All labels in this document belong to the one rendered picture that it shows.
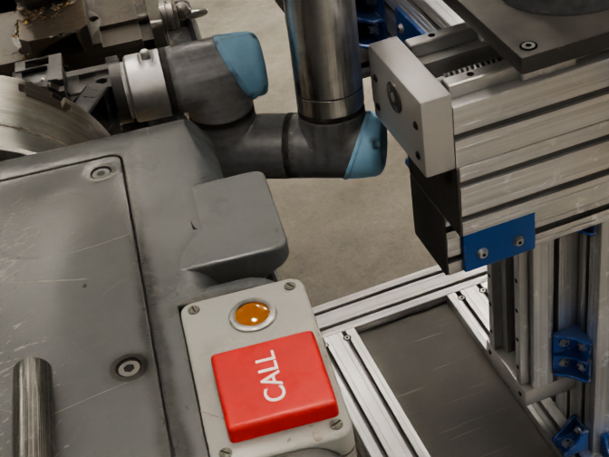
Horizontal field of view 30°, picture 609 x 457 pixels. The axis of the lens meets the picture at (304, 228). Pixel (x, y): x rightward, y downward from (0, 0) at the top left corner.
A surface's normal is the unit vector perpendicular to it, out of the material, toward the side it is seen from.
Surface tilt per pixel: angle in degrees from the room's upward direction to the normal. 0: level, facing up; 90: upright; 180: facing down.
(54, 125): 42
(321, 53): 84
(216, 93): 93
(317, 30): 84
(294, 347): 0
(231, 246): 0
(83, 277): 0
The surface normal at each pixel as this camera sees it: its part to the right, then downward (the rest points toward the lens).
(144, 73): 0.04, -0.20
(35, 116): 0.48, -0.76
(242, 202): -0.13, -0.78
